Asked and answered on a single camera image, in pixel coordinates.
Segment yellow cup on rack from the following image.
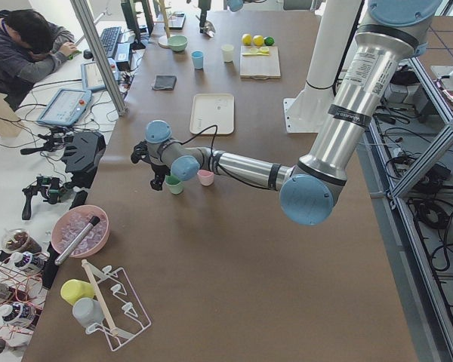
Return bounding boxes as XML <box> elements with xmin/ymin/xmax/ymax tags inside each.
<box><xmin>60</xmin><ymin>279</ymin><xmax>95</xmax><ymax>305</ymax></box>

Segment iced coffee cup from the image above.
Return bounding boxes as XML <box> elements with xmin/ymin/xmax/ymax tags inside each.
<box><xmin>2</xmin><ymin>229</ymin><xmax>42</xmax><ymax>254</ymax></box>

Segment teach pendant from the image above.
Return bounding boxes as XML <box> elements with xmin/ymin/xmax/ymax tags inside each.
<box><xmin>81</xmin><ymin>59</ymin><xmax>120</xmax><ymax>92</ymax></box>
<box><xmin>36</xmin><ymin>88</ymin><xmax>92</xmax><ymax>127</ymax></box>

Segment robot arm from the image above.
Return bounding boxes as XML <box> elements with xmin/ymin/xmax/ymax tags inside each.
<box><xmin>225</xmin><ymin>0</ymin><xmax>263</xmax><ymax>12</ymax></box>
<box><xmin>145</xmin><ymin>1</ymin><xmax>439</xmax><ymax>225</ymax></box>

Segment pale green bowl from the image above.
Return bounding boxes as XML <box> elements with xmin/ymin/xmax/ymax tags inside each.
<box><xmin>168</xmin><ymin>35</ymin><xmax>188</xmax><ymax>52</ymax></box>

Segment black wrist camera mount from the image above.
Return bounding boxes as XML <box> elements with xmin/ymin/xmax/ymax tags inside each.
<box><xmin>131</xmin><ymin>140</ymin><xmax>150</xmax><ymax>164</ymax></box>

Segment yellow lemon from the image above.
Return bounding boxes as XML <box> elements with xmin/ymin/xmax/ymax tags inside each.
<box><xmin>242</xmin><ymin>33</ymin><xmax>252</xmax><ymax>46</ymax></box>
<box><xmin>252</xmin><ymin>35</ymin><xmax>264</xmax><ymax>47</ymax></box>

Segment tea bottle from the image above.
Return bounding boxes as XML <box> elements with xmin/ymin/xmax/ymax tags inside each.
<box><xmin>0</xmin><ymin>302</ymin><xmax>42</xmax><ymax>330</ymax></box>
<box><xmin>10</xmin><ymin>251</ymin><xmax>45</xmax><ymax>275</ymax></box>
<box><xmin>0</xmin><ymin>278</ymin><xmax>20</xmax><ymax>302</ymax></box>

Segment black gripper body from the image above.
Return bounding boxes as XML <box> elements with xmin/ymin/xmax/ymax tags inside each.
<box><xmin>150</xmin><ymin>162</ymin><xmax>167</xmax><ymax>183</ymax></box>

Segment grey folded cloth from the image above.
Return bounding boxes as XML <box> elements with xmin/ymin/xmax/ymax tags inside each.
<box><xmin>152</xmin><ymin>75</ymin><xmax>177</xmax><ymax>91</ymax></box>

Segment yellow lemon upper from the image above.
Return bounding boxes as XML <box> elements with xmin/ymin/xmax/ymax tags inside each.
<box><xmin>252</xmin><ymin>35</ymin><xmax>264</xmax><ymax>47</ymax></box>

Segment aluminium frame post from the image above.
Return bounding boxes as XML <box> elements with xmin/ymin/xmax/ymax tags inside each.
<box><xmin>70</xmin><ymin>0</ymin><xmax>127</xmax><ymax>116</ymax></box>

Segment pink cup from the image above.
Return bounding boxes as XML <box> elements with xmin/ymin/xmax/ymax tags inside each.
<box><xmin>197</xmin><ymin>170</ymin><xmax>214</xmax><ymax>186</ymax></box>

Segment wooden cup tree stand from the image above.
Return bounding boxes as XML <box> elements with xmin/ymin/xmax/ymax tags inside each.
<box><xmin>155</xmin><ymin>0</ymin><xmax>172</xmax><ymax>48</ymax></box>

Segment white wire cup rack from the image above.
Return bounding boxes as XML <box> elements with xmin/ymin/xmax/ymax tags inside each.
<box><xmin>82</xmin><ymin>259</ymin><xmax>152</xmax><ymax>352</ymax></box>

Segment cream yellow cup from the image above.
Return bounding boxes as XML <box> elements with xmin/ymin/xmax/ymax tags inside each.
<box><xmin>221</xmin><ymin>44</ymin><xmax>235</xmax><ymax>63</ymax></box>

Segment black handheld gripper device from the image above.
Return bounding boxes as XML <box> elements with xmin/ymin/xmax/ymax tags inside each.
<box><xmin>21</xmin><ymin>176</ymin><xmax>73</xmax><ymax>220</ymax></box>

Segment green cup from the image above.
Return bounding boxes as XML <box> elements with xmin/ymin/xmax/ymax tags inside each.
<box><xmin>165</xmin><ymin>174</ymin><xmax>183</xmax><ymax>195</ymax></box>

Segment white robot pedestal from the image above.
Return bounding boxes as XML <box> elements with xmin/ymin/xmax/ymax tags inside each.
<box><xmin>284</xmin><ymin>0</ymin><xmax>364</xmax><ymax>133</ymax></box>

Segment blue cup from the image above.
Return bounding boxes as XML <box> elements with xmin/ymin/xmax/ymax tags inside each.
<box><xmin>191</xmin><ymin>51</ymin><xmax>204</xmax><ymax>70</ymax></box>

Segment grey cup on rack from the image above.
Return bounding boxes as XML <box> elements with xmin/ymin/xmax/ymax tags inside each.
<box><xmin>72</xmin><ymin>297</ymin><xmax>105</xmax><ymax>328</ymax></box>

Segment teach pendant near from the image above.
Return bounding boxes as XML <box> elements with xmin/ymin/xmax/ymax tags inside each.
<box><xmin>36</xmin><ymin>88</ymin><xmax>92</xmax><ymax>127</ymax></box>

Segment cream rectangular tray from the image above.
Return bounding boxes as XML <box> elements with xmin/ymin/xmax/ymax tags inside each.
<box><xmin>190</xmin><ymin>94</ymin><xmax>235</xmax><ymax>135</ymax></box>

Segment green lime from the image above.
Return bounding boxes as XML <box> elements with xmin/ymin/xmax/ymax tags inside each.
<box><xmin>264</xmin><ymin>36</ymin><xmax>275</xmax><ymax>46</ymax></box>

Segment metal ice scoop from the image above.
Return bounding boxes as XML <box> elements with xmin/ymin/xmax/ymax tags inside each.
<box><xmin>203</xmin><ymin>20</ymin><xmax>216</xmax><ymax>38</ymax></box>

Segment yellow plastic knife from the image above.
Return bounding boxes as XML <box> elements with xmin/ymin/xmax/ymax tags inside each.
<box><xmin>241</xmin><ymin>52</ymin><xmax>270</xmax><ymax>57</ymax></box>

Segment teach pendant far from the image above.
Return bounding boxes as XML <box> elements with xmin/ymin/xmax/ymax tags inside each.
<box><xmin>81</xmin><ymin>59</ymin><xmax>120</xmax><ymax>92</ymax></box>

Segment pink bowl of ice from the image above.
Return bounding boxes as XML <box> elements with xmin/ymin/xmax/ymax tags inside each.
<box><xmin>51</xmin><ymin>204</ymin><xmax>111</xmax><ymax>259</ymax></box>

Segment seated person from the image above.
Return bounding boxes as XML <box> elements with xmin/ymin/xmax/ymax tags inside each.
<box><xmin>0</xmin><ymin>9</ymin><xmax>79</xmax><ymax>110</ymax></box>

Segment yellow lemon lower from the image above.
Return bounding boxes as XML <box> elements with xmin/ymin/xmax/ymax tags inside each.
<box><xmin>242</xmin><ymin>33</ymin><xmax>252</xmax><ymax>46</ymax></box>

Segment bamboo cutting board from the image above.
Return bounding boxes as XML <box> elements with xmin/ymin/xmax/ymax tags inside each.
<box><xmin>240</xmin><ymin>45</ymin><xmax>281</xmax><ymax>80</ymax></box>

